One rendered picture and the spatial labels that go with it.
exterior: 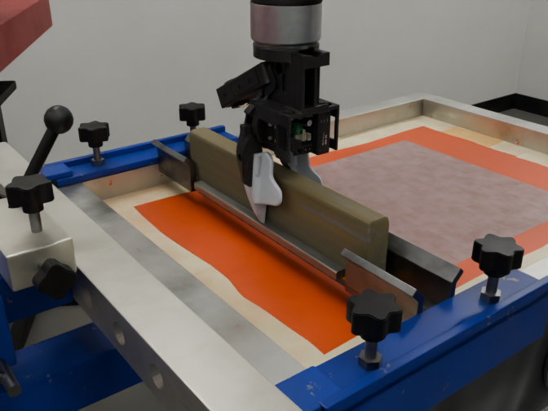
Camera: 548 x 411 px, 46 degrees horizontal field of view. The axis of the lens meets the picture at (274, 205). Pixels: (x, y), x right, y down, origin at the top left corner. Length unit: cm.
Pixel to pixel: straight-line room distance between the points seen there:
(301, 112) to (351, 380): 28
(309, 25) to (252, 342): 32
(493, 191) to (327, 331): 44
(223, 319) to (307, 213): 17
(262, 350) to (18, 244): 23
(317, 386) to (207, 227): 40
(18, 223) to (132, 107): 232
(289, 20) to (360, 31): 299
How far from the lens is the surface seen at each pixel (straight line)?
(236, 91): 76
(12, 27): 165
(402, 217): 89
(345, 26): 357
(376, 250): 66
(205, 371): 47
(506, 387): 96
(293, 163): 77
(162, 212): 90
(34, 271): 59
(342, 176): 101
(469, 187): 101
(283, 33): 67
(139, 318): 53
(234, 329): 60
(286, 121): 67
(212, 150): 85
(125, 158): 98
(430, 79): 418
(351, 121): 120
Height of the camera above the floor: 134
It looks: 25 degrees down
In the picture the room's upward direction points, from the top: straight up
